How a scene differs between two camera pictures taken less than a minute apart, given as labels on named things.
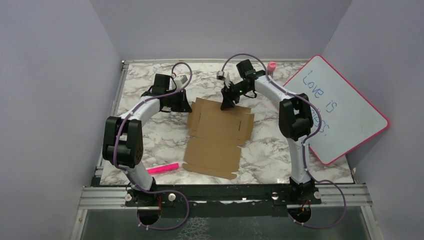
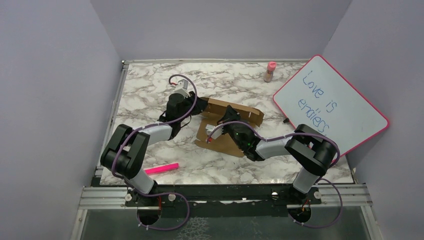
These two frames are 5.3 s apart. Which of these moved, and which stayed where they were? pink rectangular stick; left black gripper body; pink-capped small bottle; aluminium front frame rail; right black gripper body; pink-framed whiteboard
Moved: left black gripper body; right black gripper body
Stayed: pink rectangular stick; pink-framed whiteboard; aluminium front frame rail; pink-capped small bottle
